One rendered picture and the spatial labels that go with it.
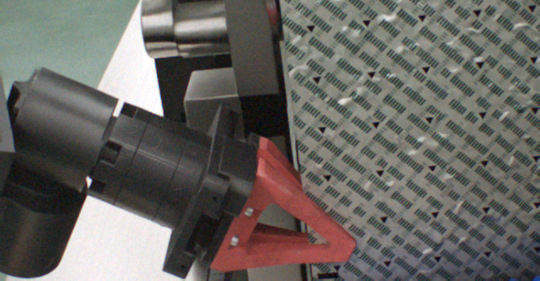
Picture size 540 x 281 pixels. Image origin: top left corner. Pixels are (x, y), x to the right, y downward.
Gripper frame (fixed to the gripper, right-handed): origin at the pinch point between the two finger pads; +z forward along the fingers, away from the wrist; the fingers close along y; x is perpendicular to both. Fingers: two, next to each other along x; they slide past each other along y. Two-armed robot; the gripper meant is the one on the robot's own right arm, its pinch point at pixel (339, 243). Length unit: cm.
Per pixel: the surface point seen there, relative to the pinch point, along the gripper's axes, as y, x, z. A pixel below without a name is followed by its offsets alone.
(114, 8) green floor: -410, -143, -36
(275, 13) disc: 0.0, 11.1, -8.9
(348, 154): 0.3, 5.4, -2.0
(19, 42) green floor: -377, -161, -66
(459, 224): 0.2, 4.1, 5.7
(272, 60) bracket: -7.0, 6.2, -7.2
